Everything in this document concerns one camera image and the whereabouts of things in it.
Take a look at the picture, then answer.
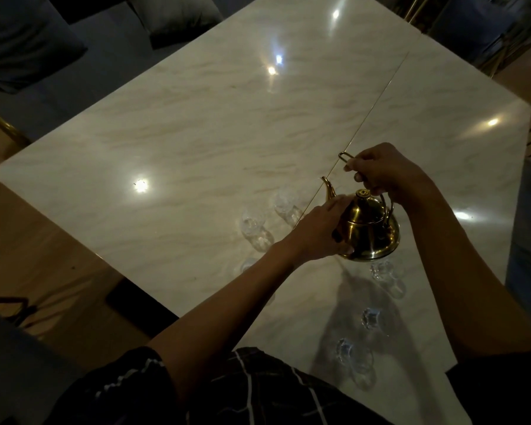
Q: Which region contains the white marble table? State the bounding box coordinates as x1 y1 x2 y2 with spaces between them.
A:
0 0 531 425

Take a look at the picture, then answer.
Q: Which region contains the large slate blue cushion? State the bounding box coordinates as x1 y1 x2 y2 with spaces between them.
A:
0 0 89 94

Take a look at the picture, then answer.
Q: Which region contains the grey cushion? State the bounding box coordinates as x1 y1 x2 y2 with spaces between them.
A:
127 0 224 50

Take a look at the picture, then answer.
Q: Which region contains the person's right forearm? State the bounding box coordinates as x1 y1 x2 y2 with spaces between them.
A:
405 189 531 361

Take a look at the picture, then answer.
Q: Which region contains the dark table base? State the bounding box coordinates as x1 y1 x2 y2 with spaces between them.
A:
105 278 180 339

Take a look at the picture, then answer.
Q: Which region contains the dark plaid shirt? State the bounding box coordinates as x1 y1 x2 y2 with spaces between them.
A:
44 347 531 425

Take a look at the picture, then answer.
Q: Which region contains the blue chair with gold legs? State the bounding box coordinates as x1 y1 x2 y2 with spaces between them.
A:
429 0 516 67

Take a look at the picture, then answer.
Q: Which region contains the person's left hand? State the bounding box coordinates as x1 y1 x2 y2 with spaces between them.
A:
287 194 355 265

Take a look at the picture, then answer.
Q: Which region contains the person's right hand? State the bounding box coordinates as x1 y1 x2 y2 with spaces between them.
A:
343 142 439 208

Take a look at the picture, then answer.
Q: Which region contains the person's left forearm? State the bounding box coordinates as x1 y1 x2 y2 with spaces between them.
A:
148 238 301 403

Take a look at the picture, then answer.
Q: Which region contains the group of small clear glasses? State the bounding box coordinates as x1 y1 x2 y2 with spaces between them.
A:
238 185 408 391

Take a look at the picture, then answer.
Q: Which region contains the grey bench with gold frame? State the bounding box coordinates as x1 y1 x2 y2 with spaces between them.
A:
0 0 266 149

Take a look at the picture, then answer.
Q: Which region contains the gold metal teapot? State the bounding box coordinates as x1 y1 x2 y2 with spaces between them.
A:
320 151 401 263

